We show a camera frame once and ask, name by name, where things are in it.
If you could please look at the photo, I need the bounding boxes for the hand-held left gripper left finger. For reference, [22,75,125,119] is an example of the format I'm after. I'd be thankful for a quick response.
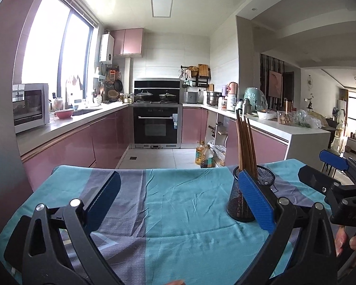
[4,171,122,285]

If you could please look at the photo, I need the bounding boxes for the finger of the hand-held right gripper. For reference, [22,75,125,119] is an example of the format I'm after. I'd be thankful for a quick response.
[319,150,356,182]
[298,165,345,197]

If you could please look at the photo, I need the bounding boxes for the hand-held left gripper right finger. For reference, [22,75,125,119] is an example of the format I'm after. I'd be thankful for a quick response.
[237,171,337,285]

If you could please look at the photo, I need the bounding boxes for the black mesh utensil holder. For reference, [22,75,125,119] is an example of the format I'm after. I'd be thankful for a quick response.
[226,166,276,223]

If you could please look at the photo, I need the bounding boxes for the bunch of wooden chopsticks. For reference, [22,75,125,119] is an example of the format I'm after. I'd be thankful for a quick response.
[235,109,258,217]

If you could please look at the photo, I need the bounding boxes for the plastic bag of greens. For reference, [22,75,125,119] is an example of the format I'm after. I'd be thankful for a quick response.
[294,109,322,129]

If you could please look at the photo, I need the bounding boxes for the pink base cabinets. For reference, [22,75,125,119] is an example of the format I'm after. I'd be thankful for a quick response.
[21,107,134,190]
[181,107,289,167]

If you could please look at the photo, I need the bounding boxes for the white plastic bag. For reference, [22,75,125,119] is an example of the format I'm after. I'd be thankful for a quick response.
[211,144,227,167]

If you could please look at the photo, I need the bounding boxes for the clear food jar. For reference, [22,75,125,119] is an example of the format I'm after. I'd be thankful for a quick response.
[277,111,294,125]

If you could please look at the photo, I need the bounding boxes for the yellow cooking oil bottle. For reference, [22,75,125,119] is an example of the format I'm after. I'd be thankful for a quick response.
[201,144,214,168]
[195,141,206,167]

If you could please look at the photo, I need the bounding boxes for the teal and grey tablecloth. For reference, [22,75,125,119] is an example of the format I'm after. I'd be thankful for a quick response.
[0,159,347,285]

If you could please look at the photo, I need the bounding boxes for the white bowl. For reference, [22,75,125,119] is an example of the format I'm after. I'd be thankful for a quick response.
[257,110,278,121]

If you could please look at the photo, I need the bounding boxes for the black built-in oven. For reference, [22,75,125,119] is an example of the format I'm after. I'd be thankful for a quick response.
[132,105,180,149]

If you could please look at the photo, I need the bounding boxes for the green covered appliance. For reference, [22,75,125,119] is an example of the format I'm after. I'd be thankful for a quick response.
[243,87,267,112]

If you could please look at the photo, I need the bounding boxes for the steel steamer pot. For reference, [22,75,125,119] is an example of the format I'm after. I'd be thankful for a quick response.
[206,91,221,106]

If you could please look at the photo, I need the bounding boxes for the white microwave oven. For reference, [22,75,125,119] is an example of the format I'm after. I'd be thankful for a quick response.
[12,83,50,133]

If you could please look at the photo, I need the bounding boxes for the grey refrigerator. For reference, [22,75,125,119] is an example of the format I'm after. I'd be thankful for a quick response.
[0,12,34,245]

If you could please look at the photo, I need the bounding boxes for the white water heater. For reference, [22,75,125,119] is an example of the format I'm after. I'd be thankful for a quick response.
[99,33,115,64]

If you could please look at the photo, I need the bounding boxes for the kitchen window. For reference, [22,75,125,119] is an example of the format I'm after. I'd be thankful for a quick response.
[21,0,100,101]

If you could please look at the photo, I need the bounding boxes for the ceiling light panel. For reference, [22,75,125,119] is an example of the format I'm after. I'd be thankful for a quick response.
[150,0,174,18]

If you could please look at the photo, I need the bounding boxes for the pink wall painting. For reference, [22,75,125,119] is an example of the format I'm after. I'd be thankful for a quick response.
[268,70,283,98]

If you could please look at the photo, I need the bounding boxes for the black wall rack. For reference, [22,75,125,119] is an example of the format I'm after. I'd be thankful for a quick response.
[180,65,211,88]

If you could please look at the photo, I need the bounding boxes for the pink wall cabinet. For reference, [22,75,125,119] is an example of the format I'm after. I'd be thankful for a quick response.
[111,28,144,57]

